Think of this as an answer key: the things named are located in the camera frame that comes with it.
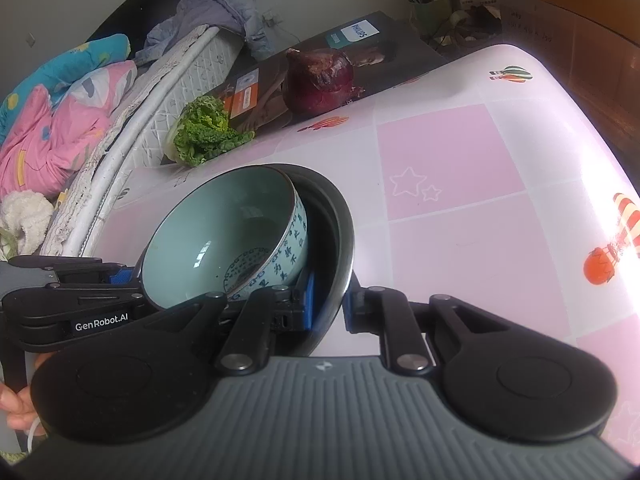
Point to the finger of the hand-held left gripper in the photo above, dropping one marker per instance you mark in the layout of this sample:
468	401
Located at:
80	300
122	277

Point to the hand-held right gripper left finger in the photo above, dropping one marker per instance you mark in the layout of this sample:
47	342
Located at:
309	300

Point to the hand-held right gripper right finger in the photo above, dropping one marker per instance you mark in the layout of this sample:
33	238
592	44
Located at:
352	305

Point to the steel bowl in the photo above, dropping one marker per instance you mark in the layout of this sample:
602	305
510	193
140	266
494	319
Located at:
330	240

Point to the teal ceramic bowl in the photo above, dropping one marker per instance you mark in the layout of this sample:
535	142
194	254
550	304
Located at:
210	230

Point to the person's left hand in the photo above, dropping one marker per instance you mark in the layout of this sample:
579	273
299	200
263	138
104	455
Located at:
17	405

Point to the white fluffy blanket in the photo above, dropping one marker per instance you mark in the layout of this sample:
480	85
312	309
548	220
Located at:
25	215

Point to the pink and blue quilt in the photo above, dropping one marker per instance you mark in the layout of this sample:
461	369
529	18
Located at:
50	135

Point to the napa cabbage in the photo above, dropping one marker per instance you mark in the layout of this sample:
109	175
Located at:
205	130

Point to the white quilted mattress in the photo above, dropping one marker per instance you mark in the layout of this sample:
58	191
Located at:
165	110

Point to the red cabbage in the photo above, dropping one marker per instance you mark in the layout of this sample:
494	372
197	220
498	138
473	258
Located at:
315	82

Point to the black printed box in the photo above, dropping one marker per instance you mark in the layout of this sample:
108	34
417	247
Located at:
390	60

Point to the grey clothing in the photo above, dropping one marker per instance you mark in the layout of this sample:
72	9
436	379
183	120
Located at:
220	10

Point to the pale green paper bag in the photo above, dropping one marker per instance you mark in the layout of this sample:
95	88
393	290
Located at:
427	5

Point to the brown cardboard carton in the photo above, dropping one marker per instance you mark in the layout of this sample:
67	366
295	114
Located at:
575	45

